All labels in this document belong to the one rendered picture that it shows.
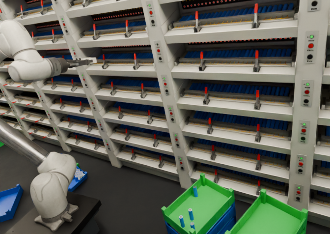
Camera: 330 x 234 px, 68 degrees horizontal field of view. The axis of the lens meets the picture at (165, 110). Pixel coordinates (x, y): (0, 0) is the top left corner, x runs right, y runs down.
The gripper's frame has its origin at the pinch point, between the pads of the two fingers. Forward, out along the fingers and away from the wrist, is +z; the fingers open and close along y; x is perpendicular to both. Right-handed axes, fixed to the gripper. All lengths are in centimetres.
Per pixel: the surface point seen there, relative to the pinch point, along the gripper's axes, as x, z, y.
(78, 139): -80, 40, -82
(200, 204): -71, 1, 65
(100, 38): 11.5, 19.0, -8.9
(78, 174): -94, 13, -52
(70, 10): 28.9, 12.4, -24.4
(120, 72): -9.6, 21.0, 1.8
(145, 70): -8.4, 21.0, 21.9
